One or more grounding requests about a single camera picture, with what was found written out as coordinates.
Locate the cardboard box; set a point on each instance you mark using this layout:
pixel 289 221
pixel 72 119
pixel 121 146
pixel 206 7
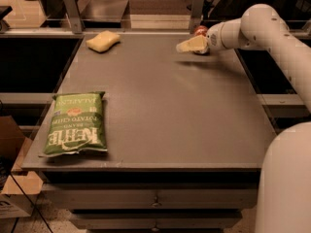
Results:
pixel 20 190

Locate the upper cabinet drawer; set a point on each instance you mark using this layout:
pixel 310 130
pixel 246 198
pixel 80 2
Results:
pixel 79 196

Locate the lower cabinet drawer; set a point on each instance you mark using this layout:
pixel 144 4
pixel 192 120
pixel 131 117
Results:
pixel 156 220

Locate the right metal bracket post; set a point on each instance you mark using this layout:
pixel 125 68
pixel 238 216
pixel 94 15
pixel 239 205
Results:
pixel 195 14

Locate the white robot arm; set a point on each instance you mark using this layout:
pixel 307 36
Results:
pixel 284 198

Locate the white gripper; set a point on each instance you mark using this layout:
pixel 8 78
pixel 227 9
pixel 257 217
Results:
pixel 213 38

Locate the left metal bracket post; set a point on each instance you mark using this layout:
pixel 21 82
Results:
pixel 74 16

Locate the green jalapeno chip bag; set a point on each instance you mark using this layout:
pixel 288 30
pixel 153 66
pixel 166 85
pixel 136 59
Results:
pixel 76 124

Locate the metal bracket post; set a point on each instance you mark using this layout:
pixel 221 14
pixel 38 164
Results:
pixel 74 16
pixel 195 14

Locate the red coke can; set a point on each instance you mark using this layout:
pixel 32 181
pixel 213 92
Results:
pixel 201 30

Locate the cabinet drawer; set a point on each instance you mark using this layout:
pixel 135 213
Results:
pixel 79 196
pixel 156 220

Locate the yellow sponge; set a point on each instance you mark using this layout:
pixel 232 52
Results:
pixel 103 41

